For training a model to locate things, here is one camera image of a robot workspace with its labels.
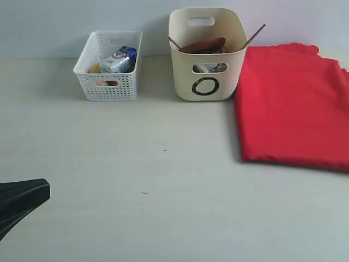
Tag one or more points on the white perforated plastic basket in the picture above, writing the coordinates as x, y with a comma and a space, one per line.
100, 87

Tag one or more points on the brown egg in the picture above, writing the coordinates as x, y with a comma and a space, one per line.
106, 83

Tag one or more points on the white blue packet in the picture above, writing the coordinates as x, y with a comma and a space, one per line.
120, 61

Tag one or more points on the brown wooden plate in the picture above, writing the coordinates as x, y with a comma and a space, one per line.
204, 46

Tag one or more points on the stainless steel cup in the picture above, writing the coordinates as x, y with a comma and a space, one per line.
218, 68

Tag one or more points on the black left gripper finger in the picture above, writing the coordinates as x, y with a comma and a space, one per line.
18, 199

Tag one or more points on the white ceramic bowl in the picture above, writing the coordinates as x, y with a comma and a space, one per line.
200, 68

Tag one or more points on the wooden chopstick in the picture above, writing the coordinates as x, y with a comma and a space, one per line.
253, 36
174, 43

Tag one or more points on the cream plastic bin with circle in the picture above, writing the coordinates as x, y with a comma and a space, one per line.
189, 25

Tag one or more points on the yellow lemon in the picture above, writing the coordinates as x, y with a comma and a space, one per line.
94, 69

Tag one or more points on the red scalloped table cloth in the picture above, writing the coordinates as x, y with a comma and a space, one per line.
292, 107

